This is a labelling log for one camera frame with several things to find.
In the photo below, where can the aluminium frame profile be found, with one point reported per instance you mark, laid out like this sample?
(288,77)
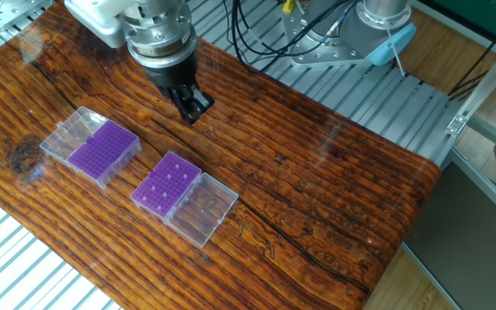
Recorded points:
(489,90)

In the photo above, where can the glossy wood grain mat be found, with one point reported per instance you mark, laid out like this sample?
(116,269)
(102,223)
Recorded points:
(300,189)

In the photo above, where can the light blue plastic piece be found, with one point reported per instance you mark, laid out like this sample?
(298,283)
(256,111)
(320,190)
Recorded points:
(386,47)

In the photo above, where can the green board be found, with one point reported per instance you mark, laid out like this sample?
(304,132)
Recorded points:
(489,17)

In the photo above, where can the thin white rod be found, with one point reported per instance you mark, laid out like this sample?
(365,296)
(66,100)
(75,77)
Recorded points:
(394,60)

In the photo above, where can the silver corner bracket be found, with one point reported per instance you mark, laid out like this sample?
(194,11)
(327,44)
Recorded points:
(456,125)

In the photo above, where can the silver robot mounting plate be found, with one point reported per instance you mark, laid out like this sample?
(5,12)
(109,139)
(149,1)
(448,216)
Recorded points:
(317,52)

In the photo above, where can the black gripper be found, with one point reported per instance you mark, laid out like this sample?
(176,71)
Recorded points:
(169,71)

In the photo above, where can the yellow connector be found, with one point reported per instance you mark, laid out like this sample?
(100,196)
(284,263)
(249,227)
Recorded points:
(288,5)

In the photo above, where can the purple pipette tip holder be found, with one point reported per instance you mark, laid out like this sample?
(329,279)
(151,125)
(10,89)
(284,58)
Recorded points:
(166,194)
(102,153)

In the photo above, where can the silver ribbed wrist flange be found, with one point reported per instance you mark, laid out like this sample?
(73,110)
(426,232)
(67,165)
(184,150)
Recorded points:
(158,30)

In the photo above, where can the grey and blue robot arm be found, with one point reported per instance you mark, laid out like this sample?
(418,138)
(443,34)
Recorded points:
(384,10)

